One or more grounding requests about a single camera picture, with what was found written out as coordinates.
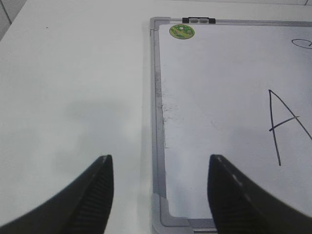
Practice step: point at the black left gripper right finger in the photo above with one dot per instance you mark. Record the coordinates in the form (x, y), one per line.
(239, 206)

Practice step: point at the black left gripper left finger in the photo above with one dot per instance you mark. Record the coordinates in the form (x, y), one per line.
(83, 207)

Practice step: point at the white board with aluminium frame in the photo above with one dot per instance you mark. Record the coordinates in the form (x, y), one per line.
(237, 88)

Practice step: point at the round green sticker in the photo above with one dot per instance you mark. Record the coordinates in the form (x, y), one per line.
(181, 31)

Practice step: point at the black metal hanging clip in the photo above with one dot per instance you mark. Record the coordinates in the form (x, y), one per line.
(200, 20)

